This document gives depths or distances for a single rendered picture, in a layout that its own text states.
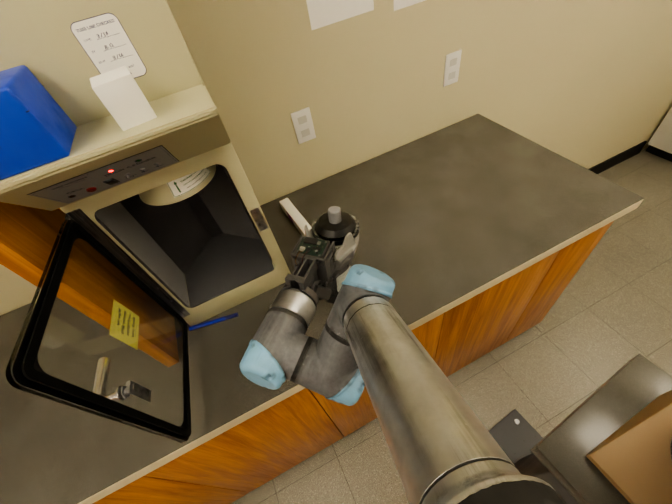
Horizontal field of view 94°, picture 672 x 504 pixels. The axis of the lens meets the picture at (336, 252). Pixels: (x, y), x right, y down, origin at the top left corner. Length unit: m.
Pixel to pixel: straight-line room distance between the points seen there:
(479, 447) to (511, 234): 0.86
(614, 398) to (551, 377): 1.05
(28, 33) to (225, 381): 0.72
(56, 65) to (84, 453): 0.80
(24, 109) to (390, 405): 0.52
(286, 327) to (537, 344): 1.62
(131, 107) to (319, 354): 0.44
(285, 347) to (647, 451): 0.61
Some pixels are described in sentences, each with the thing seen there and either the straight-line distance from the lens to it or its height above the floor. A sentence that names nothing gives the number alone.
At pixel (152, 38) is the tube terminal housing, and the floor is 1.58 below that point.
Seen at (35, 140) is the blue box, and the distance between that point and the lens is 0.56.
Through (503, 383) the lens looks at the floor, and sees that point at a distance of 1.84.
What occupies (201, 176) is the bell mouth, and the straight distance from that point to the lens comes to 0.74.
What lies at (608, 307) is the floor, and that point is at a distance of 2.25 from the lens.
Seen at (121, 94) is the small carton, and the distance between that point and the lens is 0.55.
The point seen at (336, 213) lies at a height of 1.24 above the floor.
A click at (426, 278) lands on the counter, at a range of 0.91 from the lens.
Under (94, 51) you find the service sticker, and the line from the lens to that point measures 0.62.
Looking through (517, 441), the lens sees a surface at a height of 0.01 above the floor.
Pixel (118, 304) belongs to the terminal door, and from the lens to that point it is 0.73.
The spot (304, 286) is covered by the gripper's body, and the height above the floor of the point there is 1.25.
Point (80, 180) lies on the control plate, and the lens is 0.61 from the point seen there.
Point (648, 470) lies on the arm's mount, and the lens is 0.80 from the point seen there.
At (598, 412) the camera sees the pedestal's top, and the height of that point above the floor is 0.94.
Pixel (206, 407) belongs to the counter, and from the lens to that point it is 0.88.
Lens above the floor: 1.69
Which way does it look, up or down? 49 degrees down
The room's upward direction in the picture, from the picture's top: 14 degrees counter-clockwise
